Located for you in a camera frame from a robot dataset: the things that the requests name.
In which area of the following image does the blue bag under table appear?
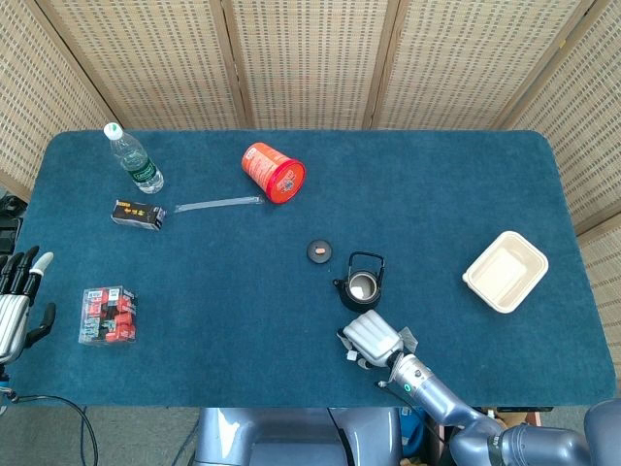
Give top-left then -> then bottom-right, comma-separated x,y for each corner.
400,407 -> 428,457

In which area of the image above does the black teapot lid orange knob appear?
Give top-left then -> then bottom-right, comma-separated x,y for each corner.
306,239 -> 335,266

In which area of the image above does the clear box of red items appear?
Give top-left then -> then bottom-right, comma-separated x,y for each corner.
78,284 -> 140,347

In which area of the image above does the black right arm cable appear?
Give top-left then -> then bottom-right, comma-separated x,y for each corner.
376,381 -> 447,443

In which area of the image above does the small black cardboard box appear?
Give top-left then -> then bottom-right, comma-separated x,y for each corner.
111,198 -> 168,232

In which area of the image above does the black teapot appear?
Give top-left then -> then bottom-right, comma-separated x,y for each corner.
332,250 -> 388,315

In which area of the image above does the blue felt table cover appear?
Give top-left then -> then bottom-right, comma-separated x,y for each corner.
9,128 -> 616,409

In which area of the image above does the black equipment beside table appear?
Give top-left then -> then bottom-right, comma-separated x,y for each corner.
0,193 -> 25,256

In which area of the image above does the orange cylindrical canister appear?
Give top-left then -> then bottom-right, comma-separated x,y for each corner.
241,141 -> 308,206

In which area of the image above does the woven folding screen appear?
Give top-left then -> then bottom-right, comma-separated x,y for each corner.
0,0 -> 621,409

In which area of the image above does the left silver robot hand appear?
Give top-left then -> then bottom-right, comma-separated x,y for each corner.
0,246 -> 57,365

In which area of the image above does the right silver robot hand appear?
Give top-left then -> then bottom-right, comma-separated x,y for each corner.
337,310 -> 407,371

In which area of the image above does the beige food container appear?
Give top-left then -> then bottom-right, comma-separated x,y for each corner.
461,230 -> 550,315

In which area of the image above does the clear water bottle green label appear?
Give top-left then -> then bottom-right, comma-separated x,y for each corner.
103,121 -> 165,195

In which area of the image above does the grey-blue robot torso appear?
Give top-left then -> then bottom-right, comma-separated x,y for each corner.
193,407 -> 404,466

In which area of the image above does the black floor cable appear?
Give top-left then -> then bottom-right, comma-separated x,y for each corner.
0,391 -> 101,466

